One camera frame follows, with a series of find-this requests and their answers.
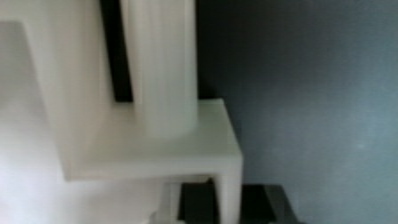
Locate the white chair seat part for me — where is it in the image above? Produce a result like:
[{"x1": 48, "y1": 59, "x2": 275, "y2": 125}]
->
[{"x1": 0, "y1": 0, "x2": 243, "y2": 224}]

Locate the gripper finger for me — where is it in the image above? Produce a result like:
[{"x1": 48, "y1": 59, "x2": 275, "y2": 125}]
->
[{"x1": 263, "y1": 185, "x2": 302, "y2": 224}]

